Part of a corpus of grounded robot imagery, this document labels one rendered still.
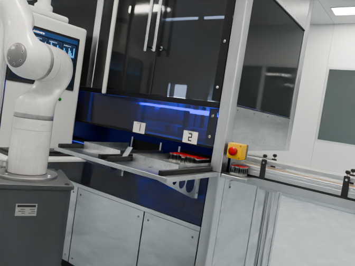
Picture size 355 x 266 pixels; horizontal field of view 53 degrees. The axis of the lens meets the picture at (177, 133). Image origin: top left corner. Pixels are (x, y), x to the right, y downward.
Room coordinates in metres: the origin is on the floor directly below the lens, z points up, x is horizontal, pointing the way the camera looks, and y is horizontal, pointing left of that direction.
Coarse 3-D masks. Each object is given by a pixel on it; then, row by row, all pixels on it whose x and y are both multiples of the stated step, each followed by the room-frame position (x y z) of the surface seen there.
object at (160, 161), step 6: (138, 156) 1.59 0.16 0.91; (144, 156) 1.57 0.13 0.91; (150, 156) 1.71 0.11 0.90; (156, 156) 1.76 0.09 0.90; (162, 156) 1.80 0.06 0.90; (168, 156) 1.84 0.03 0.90; (138, 162) 1.59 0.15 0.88; (144, 162) 1.57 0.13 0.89; (150, 162) 1.55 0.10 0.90; (156, 162) 1.53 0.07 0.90; (162, 162) 1.52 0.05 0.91; (168, 162) 1.50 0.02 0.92; (162, 168) 1.51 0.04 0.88; (168, 168) 1.50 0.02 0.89; (174, 168) 1.48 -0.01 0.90; (180, 168) 1.48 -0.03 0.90
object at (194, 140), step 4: (184, 132) 1.77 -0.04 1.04; (188, 132) 1.76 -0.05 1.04; (192, 132) 1.75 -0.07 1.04; (196, 132) 1.74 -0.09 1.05; (184, 136) 1.77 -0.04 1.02; (192, 136) 1.75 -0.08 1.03; (196, 136) 1.73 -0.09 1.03; (184, 140) 1.77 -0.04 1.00; (192, 140) 1.74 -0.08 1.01; (196, 140) 1.73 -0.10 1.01; (196, 144) 1.73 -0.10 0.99
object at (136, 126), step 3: (135, 123) 1.96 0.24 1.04; (138, 123) 1.95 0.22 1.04; (141, 123) 1.94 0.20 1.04; (144, 123) 1.93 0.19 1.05; (135, 126) 1.96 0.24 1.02; (138, 126) 1.95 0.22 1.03; (141, 126) 1.94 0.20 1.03; (144, 126) 1.92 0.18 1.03; (135, 129) 1.96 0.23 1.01; (138, 129) 1.95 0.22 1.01; (141, 129) 1.94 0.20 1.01; (144, 129) 1.92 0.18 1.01; (138, 132) 1.94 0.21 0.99; (141, 132) 1.93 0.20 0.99
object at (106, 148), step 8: (88, 144) 1.79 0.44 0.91; (96, 144) 1.76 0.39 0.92; (104, 144) 1.92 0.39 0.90; (112, 144) 1.97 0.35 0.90; (120, 144) 2.02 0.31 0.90; (128, 144) 2.08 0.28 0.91; (104, 152) 1.72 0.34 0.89; (112, 152) 1.69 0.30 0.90; (120, 152) 1.66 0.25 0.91; (136, 152) 1.76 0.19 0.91; (144, 152) 1.81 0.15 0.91; (152, 152) 1.86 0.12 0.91; (160, 152) 1.92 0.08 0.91
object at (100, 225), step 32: (0, 160) 2.72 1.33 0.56; (96, 192) 2.10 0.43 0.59; (224, 192) 1.71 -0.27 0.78; (256, 192) 2.07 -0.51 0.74; (96, 224) 2.08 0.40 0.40; (128, 224) 1.93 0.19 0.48; (160, 224) 1.81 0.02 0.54; (192, 224) 1.70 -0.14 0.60; (224, 224) 1.76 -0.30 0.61; (256, 224) 2.14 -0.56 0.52; (64, 256) 2.21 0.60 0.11; (96, 256) 2.05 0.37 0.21; (128, 256) 1.92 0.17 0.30; (160, 256) 1.80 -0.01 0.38; (192, 256) 1.69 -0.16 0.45; (224, 256) 1.81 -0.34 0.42
